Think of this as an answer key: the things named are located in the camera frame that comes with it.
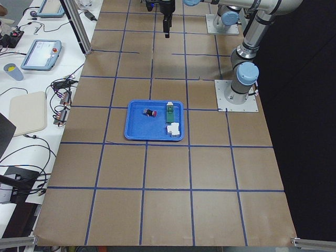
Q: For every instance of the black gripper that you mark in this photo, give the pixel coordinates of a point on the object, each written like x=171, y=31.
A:
x=166, y=8

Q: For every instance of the red black push button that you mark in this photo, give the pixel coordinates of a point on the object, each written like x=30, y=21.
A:
x=150, y=113

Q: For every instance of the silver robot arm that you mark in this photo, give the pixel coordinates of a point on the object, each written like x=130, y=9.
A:
x=264, y=14
x=226, y=16

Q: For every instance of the black power adapter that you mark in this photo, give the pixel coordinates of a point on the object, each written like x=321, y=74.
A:
x=90, y=16

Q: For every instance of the green terminal block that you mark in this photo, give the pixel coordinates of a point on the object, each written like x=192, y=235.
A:
x=170, y=112

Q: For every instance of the white circuit breaker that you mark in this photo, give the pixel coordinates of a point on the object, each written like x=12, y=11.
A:
x=173, y=129

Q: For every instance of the far teach pendant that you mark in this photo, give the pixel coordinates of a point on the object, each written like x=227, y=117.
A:
x=50, y=9

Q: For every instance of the teach pendant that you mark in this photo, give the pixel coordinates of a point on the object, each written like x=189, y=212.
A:
x=42, y=55
x=50, y=9

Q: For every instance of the blue plastic tray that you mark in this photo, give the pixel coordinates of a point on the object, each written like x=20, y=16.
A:
x=141, y=127

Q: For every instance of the near teach pendant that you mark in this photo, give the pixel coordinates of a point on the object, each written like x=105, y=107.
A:
x=42, y=55

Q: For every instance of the grey cup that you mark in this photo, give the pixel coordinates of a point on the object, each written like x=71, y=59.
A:
x=13, y=71

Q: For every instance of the beige pad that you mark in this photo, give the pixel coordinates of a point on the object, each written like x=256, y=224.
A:
x=28, y=113

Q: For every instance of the aluminium frame post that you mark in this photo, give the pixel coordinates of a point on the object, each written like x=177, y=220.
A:
x=77, y=25

